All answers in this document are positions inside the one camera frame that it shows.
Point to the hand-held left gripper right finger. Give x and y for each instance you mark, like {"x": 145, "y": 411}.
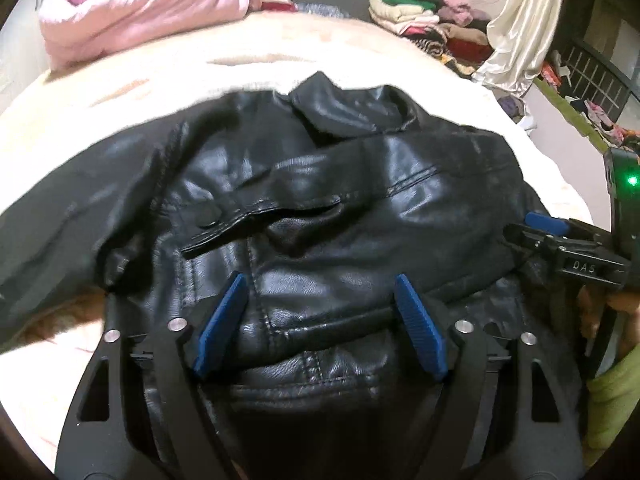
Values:
{"x": 421, "y": 332}

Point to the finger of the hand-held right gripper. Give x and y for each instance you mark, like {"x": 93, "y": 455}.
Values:
{"x": 544, "y": 221}
{"x": 530, "y": 240}

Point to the heap of colourful clothes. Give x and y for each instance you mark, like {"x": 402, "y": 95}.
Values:
{"x": 607, "y": 120}

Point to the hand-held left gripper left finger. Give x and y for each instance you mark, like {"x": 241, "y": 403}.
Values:
{"x": 220, "y": 327}

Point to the black window grille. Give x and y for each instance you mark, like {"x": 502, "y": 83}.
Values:
{"x": 600, "y": 70}

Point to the pile of folded clothes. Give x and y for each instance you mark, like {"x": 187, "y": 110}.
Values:
{"x": 425, "y": 15}

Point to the pink quilt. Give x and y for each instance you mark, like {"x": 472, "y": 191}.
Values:
{"x": 135, "y": 5}

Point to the person's right forearm green sleeve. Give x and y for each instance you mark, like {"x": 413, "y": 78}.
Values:
{"x": 612, "y": 405}

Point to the black leather jacket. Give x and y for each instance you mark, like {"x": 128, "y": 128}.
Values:
{"x": 325, "y": 220}

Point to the cream satin curtain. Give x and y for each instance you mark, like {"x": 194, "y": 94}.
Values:
{"x": 525, "y": 20}

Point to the person's right hand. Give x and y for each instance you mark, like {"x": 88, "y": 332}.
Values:
{"x": 589, "y": 310}

